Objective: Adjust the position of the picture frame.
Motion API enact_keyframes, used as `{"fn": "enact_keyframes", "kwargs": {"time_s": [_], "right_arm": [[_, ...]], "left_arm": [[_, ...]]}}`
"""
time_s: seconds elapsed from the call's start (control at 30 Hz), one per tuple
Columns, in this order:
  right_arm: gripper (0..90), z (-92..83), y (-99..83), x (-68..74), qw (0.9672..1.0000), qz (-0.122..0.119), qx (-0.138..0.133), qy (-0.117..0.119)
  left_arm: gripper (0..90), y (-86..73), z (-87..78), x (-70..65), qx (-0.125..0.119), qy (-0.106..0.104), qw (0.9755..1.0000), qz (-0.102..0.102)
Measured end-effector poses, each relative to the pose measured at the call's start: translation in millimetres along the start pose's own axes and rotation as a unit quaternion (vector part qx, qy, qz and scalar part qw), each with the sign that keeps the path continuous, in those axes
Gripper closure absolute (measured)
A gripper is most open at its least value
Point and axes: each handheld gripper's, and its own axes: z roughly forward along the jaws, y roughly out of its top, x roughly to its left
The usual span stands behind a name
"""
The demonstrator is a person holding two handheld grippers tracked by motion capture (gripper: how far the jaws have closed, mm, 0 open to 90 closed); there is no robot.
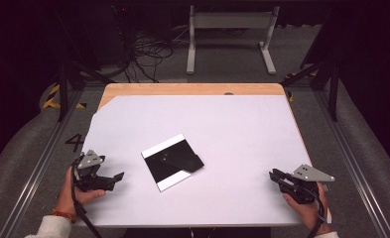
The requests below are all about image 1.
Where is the white table mat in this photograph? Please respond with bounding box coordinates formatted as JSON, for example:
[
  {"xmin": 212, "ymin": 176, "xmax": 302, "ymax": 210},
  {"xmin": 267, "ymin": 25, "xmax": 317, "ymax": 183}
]
[{"xmin": 73, "ymin": 94, "xmax": 332, "ymax": 229}]

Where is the yellow black floor tape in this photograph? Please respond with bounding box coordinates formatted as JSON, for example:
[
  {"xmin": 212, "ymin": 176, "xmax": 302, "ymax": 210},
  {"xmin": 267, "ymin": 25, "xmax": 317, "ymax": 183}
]
[
  {"xmin": 42, "ymin": 83, "xmax": 87, "ymax": 110},
  {"xmin": 285, "ymin": 70, "xmax": 317, "ymax": 103}
]

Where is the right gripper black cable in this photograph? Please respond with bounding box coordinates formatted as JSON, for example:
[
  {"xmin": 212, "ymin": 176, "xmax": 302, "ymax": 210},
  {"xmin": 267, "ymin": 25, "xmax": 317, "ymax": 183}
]
[{"xmin": 306, "ymin": 186, "xmax": 329, "ymax": 232}]

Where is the red bracelet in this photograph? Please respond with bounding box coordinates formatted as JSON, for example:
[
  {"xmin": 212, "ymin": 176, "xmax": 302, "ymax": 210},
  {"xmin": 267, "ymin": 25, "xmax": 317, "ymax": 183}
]
[{"xmin": 51, "ymin": 208, "xmax": 78, "ymax": 223}]

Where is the white metal stand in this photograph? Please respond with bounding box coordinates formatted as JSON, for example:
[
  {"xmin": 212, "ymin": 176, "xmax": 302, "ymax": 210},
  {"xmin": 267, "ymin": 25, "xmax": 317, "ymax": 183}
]
[{"xmin": 186, "ymin": 4, "xmax": 281, "ymax": 75}]

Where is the aluminium floor rail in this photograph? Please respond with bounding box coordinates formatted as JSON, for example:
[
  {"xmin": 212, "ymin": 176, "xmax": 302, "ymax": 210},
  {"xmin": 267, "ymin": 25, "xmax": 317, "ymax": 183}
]
[
  {"xmin": 315, "ymin": 88, "xmax": 390, "ymax": 238},
  {"xmin": 0, "ymin": 88, "xmax": 85, "ymax": 238}
]

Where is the person's right hand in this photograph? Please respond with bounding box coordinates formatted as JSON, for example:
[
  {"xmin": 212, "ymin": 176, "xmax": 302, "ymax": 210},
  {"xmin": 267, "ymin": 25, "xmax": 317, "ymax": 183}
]
[{"xmin": 282, "ymin": 181, "xmax": 332, "ymax": 236}]

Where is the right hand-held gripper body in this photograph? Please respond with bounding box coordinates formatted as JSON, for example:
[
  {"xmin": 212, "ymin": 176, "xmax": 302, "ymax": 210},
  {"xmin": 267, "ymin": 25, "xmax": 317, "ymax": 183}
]
[{"xmin": 279, "ymin": 164, "xmax": 336, "ymax": 204}]

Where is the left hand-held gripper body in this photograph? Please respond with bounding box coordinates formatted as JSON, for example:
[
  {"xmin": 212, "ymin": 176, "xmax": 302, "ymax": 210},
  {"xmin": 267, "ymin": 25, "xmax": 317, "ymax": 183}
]
[{"xmin": 71, "ymin": 149, "xmax": 116, "ymax": 193}]

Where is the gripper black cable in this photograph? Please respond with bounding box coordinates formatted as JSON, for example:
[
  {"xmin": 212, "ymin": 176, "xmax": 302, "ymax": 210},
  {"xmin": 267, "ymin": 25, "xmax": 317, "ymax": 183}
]
[
  {"xmin": 70, "ymin": 158, "xmax": 103, "ymax": 238},
  {"xmin": 306, "ymin": 186, "xmax": 329, "ymax": 232}
]

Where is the black metal stand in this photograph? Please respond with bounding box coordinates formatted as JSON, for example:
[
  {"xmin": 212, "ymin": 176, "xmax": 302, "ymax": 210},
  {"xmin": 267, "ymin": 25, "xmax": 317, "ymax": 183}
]
[
  {"xmin": 281, "ymin": 58, "xmax": 341, "ymax": 123},
  {"xmin": 54, "ymin": 9, "xmax": 116, "ymax": 123}
]

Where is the black sheet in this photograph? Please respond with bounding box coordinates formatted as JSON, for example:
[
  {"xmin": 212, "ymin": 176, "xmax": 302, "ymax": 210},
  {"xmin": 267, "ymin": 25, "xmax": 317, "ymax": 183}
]
[{"xmin": 158, "ymin": 138, "xmax": 205, "ymax": 174}]

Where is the bundle of black floor cables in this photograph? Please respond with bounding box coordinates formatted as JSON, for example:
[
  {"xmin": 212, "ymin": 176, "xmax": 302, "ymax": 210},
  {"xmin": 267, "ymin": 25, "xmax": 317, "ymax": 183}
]
[{"xmin": 122, "ymin": 31, "xmax": 176, "ymax": 84}]

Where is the person's left hand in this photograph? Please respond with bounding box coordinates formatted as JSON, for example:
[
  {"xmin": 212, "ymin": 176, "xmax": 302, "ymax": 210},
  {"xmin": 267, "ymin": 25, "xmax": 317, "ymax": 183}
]
[{"xmin": 56, "ymin": 166, "xmax": 107, "ymax": 216}]

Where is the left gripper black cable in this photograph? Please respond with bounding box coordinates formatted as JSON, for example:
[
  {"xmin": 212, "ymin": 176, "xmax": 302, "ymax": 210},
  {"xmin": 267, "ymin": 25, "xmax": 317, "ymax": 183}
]
[{"xmin": 70, "ymin": 158, "xmax": 103, "ymax": 238}]

